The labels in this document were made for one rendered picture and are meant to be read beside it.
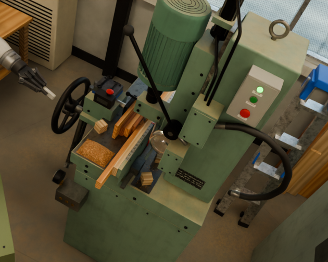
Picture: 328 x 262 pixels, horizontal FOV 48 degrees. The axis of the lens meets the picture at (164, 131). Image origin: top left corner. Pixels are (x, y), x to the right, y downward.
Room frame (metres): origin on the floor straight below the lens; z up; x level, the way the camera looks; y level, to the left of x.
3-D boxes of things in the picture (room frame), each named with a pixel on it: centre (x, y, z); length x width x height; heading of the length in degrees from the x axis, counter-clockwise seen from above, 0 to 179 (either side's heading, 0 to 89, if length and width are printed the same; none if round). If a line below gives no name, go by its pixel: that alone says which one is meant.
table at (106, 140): (1.11, 0.20, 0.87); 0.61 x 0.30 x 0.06; 172
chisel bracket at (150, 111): (1.08, 0.07, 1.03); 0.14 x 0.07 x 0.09; 82
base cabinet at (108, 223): (1.07, -0.03, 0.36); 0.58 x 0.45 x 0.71; 82
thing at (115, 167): (1.10, 0.07, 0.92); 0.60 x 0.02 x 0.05; 172
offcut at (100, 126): (0.98, 0.24, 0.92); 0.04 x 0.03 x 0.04; 151
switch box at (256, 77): (0.90, -0.21, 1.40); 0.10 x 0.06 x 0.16; 82
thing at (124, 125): (1.09, 0.15, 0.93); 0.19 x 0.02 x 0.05; 172
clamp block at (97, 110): (1.12, 0.28, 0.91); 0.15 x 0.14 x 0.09; 172
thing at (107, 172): (1.03, 0.10, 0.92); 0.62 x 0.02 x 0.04; 172
